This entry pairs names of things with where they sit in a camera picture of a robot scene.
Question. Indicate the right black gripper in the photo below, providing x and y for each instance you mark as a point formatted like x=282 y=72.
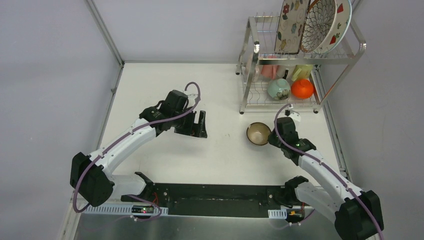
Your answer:
x=271 y=139

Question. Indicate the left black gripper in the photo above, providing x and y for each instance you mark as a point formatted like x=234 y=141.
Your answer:
x=191 y=123

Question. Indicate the brown dish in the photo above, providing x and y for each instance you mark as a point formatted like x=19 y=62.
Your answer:
x=257 y=133

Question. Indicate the mint green bowl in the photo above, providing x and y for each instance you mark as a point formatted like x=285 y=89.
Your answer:
x=279 y=89

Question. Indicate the orange bowl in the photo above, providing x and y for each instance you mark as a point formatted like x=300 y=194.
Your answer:
x=302 y=89

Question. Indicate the white mug black handle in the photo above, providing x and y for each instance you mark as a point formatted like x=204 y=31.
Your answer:
x=285 y=71

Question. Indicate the pale yellow mug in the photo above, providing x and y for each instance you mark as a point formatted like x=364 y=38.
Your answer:
x=302 y=72

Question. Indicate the pink mug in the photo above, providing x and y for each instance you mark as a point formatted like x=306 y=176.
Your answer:
x=269 y=71

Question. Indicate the square floral plate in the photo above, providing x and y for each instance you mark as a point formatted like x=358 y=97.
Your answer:
x=290 y=26

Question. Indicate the brown petal pattern plate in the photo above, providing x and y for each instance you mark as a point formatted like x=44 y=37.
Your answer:
x=319 y=20

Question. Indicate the watermelon pattern round plate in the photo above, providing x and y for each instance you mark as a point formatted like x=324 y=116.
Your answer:
x=339 y=27

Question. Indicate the beige cup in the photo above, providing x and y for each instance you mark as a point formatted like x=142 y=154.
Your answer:
x=247 y=71

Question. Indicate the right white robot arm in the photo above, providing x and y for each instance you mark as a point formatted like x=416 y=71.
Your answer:
x=356 y=214

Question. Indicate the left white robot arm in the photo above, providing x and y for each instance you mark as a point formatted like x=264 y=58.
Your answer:
x=92 y=175

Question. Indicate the steel two-tier dish rack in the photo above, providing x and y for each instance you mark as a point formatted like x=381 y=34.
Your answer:
x=259 y=40

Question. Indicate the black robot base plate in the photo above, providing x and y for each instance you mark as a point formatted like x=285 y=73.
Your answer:
x=220 y=200

